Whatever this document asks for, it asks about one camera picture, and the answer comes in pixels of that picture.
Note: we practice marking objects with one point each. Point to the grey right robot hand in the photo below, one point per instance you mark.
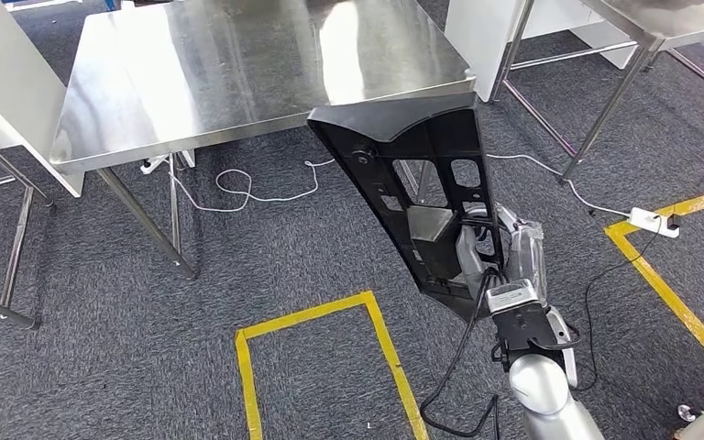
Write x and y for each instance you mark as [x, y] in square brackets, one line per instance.
[528, 255]

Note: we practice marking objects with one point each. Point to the long black plastic part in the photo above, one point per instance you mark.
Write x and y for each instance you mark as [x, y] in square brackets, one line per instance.
[388, 118]

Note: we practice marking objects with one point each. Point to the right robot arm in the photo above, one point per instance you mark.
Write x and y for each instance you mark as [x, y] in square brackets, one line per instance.
[540, 388]

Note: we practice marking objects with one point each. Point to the white power strip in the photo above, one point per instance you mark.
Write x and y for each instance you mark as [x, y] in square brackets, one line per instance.
[649, 220]
[154, 164]

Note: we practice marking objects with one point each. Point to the yellow floor tape square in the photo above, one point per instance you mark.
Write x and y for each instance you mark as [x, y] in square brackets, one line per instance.
[662, 288]
[247, 395]

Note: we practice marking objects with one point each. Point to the white panel board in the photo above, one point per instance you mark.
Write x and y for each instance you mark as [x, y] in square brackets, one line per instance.
[479, 42]
[6, 73]

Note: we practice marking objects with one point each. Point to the chrome stool base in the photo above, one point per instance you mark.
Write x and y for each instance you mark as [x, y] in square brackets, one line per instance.
[686, 413]

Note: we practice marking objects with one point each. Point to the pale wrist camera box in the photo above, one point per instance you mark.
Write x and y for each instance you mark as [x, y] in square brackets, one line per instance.
[513, 297]

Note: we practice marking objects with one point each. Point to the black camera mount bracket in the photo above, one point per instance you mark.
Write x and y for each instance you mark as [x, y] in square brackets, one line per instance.
[528, 331]

